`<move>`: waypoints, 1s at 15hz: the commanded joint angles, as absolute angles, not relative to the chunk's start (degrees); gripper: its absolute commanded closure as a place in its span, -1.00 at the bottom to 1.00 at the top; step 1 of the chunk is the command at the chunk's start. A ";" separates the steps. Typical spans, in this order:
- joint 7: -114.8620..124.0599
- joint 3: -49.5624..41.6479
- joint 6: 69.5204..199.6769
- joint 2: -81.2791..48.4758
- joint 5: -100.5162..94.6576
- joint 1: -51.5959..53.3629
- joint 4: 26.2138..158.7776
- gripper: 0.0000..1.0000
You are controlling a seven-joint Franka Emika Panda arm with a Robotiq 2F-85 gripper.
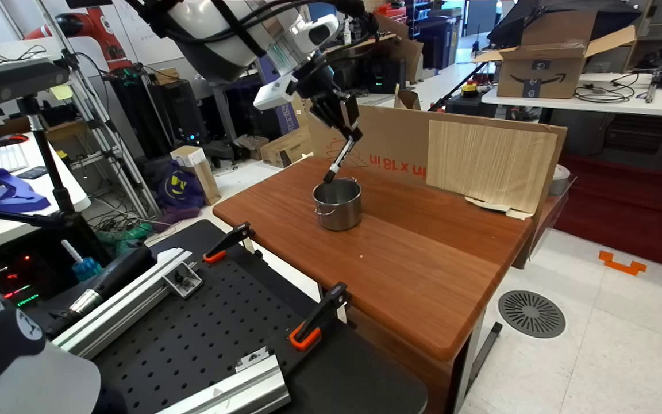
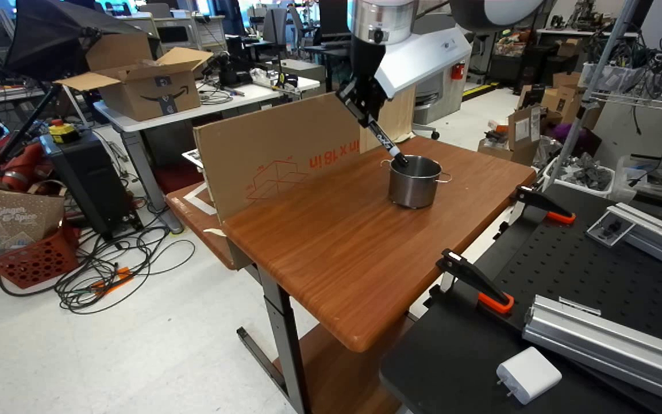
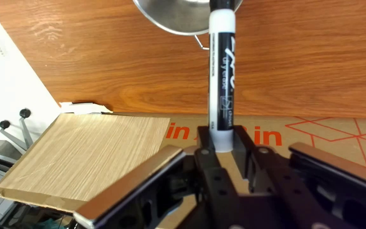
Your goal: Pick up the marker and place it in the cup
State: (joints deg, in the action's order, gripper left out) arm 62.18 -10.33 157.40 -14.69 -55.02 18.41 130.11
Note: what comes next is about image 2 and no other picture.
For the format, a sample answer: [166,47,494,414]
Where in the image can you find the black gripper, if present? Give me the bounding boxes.
[336,33,391,130]

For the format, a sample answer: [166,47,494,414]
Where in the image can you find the small steel pot cup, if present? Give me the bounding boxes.
[382,152,453,210]

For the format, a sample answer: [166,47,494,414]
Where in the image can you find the grey office chair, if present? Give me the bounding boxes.
[412,83,462,141]

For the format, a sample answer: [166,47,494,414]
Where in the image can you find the black computer monitor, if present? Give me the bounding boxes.
[317,0,353,33]

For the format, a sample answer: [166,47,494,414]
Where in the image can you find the red fire extinguisher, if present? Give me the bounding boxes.
[448,58,471,83]

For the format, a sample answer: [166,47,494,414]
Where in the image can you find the large brown cardboard panel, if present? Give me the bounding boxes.
[190,89,363,225]

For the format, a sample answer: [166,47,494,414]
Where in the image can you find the grey office desk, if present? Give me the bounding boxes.
[90,78,286,237]

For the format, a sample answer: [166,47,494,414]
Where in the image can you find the stacked brown cardboard boxes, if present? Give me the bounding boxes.
[508,68,602,166]

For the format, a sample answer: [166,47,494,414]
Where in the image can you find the open cardboard shipping box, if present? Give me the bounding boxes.
[55,31,216,124]

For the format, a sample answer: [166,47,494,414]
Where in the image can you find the grey tripod pole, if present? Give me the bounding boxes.
[542,0,643,192]

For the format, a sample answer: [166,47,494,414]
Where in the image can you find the white plastic bin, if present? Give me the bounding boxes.
[542,154,617,199]

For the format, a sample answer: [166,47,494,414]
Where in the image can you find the black perforated base board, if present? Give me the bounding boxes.
[379,179,662,414]

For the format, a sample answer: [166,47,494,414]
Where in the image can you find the black controller box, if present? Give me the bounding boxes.
[39,128,138,238]

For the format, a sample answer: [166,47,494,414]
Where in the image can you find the yellow red emergency stop button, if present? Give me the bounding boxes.
[43,116,82,147]

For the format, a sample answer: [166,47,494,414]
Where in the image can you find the white power adapter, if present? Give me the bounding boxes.
[494,345,566,407]

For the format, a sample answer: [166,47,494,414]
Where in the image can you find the black photo umbrella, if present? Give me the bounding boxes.
[3,0,148,83]

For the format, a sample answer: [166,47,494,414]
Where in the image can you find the red machine part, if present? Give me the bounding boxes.
[0,127,55,192]

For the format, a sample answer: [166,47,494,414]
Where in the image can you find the red plastic basket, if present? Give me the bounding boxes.
[0,225,82,291]

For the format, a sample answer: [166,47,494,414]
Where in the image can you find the brown paper bag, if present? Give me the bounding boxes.
[0,182,68,262]

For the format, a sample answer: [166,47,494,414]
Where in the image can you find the black clamp with orange handle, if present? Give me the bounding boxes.
[515,183,578,227]
[435,247,517,320]

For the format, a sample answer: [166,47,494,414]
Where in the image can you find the black metal table leg frame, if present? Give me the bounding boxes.
[235,262,312,414]

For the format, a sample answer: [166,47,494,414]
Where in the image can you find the black and orange floor cables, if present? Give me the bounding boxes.
[0,215,198,316]

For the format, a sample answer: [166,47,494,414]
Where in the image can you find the silver aluminium extrusion rail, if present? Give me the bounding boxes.
[605,199,662,283]
[519,291,662,412]

